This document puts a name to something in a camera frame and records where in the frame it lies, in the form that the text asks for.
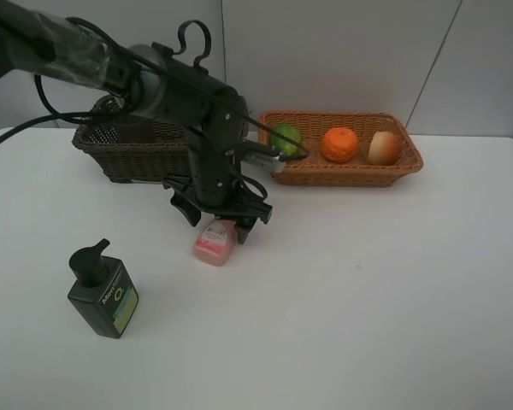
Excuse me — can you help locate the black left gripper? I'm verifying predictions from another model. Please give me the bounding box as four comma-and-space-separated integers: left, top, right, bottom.
162, 127, 272, 244

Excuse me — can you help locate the pink lotion bottle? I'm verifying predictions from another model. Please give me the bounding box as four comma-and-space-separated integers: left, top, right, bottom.
193, 219, 238, 267

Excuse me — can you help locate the green lime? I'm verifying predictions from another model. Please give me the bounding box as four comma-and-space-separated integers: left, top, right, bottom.
268, 123, 302, 156

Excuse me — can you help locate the dark green pump bottle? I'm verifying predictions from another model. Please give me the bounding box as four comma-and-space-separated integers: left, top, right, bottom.
68, 238, 139, 339

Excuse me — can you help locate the orange mandarin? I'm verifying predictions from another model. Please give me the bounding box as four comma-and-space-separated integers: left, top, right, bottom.
321, 127, 359, 164

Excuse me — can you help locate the red yellow peach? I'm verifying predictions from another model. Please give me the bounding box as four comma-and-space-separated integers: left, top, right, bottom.
368, 132, 401, 166

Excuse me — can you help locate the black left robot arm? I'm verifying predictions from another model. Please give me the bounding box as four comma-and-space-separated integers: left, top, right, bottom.
0, 1, 272, 243

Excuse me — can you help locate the tan wicker basket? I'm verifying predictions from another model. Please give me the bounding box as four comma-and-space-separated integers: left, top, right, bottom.
260, 110, 423, 187

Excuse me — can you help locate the dark brown wicker basket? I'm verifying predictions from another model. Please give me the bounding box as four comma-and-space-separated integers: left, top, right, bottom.
71, 94, 253, 185

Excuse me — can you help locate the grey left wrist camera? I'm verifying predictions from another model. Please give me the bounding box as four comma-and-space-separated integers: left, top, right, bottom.
241, 153, 286, 173

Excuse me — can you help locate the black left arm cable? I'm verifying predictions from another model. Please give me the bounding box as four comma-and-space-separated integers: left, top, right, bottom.
0, 16, 312, 162

